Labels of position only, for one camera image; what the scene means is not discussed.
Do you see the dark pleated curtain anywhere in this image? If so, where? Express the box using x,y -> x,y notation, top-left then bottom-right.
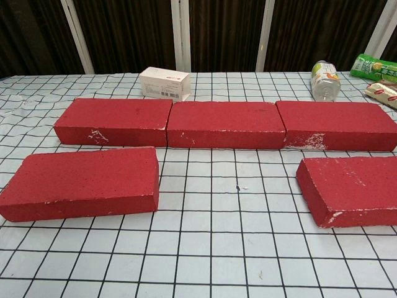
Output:
0,0 -> 397,77

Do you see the white cardboard carton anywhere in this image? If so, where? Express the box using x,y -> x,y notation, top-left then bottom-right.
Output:
138,66 -> 191,102

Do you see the double white frame post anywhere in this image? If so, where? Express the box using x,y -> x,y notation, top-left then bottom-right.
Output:
170,0 -> 192,73

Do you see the slanted white frame post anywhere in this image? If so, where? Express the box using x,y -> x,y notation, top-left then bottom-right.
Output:
60,0 -> 96,75
364,0 -> 397,60

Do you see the green snack bag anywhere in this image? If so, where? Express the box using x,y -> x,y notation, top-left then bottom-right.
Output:
349,53 -> 397,88

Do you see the clear plastic drink bottle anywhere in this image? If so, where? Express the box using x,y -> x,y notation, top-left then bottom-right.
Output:
311,60 -> 341,102

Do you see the red foam brick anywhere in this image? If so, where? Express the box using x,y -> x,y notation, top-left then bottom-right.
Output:
275,100 -> 395,153
166,101 -> 287,150
296,156 -> 397,230
0,146 -> 160,223
53,97 -> 174,148

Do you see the gold foil snack pack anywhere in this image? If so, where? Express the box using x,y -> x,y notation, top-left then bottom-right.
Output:
363,79 -> 397,110

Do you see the white black-grid tablecloth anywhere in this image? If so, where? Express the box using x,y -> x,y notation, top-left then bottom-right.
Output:
0,70 -> 397,298

